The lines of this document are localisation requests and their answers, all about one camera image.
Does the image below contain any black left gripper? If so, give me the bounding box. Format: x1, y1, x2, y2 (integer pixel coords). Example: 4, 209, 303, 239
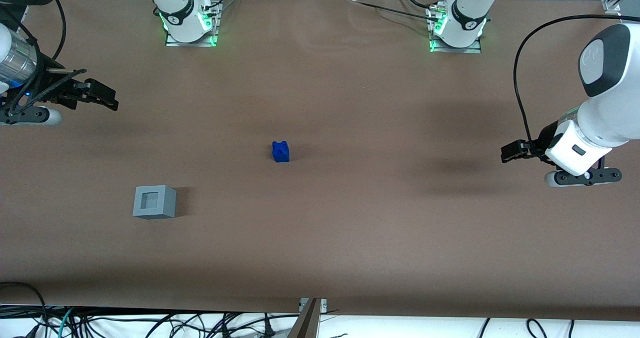
501, 121, 571, 164

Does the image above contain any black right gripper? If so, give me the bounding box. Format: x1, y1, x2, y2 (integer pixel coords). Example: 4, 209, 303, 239
0, 53, 120, 119

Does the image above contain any gray cube base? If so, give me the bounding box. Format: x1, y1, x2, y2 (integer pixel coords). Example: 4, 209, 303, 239
132, 184, 178, 220

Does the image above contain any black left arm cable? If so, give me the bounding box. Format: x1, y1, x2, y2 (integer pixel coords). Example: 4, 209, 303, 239
513, 14, 640, 149

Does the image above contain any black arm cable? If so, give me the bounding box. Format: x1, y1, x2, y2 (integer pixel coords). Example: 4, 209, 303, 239
513, 14, 640, 149
50, 0, 69, 64

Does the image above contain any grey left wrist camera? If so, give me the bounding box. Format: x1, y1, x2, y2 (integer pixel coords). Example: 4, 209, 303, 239
544, 168, 623, 188

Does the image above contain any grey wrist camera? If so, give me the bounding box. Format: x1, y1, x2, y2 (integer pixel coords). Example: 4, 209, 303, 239
0, 107, 63, 126
544, 168, 623, 188

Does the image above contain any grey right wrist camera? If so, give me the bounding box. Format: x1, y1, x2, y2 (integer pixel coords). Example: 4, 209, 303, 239
0, 107, 63, 126

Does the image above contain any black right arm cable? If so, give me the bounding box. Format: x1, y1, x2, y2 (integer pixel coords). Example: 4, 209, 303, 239
50, 0, 69, 64

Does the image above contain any black curled floor cable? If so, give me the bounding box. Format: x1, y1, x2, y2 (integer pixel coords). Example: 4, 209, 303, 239
526, 318, 550, 338

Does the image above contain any black cable across table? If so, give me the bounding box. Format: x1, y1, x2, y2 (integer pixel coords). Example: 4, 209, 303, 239
345, 0, 441, 19

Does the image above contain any black looped floor cable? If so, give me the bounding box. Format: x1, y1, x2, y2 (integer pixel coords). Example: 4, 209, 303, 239
0, 281, 49, 338

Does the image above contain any teal floor cable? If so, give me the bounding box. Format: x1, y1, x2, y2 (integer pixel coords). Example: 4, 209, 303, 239
56, 307, 78, 338

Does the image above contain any black floor cable bundle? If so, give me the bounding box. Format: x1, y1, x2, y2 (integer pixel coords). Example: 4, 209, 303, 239
70, 312, 301, 338

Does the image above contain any metal table edge bracket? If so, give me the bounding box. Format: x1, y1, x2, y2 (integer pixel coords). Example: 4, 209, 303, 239
286, 298, 329, 338

